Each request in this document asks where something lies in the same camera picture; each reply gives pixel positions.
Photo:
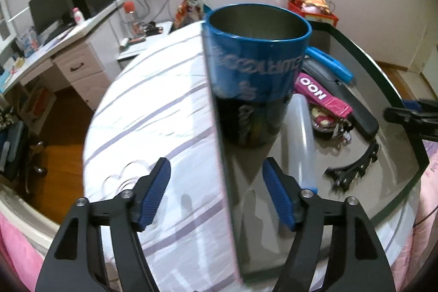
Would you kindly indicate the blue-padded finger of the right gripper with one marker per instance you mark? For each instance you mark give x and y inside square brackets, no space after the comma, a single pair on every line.
[412,105]

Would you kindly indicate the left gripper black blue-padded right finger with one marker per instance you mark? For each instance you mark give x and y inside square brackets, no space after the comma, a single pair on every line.
[357,260]

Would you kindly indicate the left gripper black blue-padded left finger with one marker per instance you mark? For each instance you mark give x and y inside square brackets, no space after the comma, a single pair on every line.
[75,260]

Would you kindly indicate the black remote control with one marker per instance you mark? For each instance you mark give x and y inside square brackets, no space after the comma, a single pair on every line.
[361,117]

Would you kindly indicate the blue stapler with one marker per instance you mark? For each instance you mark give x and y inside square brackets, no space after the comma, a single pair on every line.
[335,66]

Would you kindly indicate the pink box with dark tray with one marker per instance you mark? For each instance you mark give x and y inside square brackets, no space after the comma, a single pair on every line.
[261,242]

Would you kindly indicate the pink lanyard keychain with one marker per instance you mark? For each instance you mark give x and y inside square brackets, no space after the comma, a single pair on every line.
[329,115]

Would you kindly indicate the black hair claw clip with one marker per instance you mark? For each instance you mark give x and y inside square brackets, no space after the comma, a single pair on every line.
[343,177]

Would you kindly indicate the clear tube with blue cap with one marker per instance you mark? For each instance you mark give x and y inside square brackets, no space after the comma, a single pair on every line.
[301,144]

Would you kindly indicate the blue black Cooltime cup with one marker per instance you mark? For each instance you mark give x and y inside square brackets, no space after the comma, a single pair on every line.
[255,53]

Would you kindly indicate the pink bedding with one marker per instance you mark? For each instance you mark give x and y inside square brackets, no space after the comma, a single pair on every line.
[23,258]

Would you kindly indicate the black office chair with clothes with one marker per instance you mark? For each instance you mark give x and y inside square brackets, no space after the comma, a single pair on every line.
[20,153]

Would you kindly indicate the orange plush toy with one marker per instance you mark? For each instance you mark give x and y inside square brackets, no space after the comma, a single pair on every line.
[316,7]

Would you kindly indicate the red printed storage box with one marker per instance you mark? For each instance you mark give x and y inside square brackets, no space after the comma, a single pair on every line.
[296,7]

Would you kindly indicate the white striped table cloth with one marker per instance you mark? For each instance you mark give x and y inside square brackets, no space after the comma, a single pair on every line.
[216,228]

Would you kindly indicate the white desk with drawers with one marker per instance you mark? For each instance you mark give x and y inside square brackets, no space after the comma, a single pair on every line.
[86,55]

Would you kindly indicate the white low side cabinet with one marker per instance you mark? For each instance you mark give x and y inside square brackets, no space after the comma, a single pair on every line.
[131,48]

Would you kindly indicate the snack bag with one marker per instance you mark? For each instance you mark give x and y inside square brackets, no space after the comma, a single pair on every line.
[188,12]

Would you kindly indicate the bottle with red cap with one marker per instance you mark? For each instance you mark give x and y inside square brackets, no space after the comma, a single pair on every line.
[131,18]

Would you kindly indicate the pink white lotion bottle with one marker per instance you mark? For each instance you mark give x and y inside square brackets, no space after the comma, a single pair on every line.
[78,16]

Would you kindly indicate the black computer monitor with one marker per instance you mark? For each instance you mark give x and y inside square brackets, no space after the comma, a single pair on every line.
[45,13]

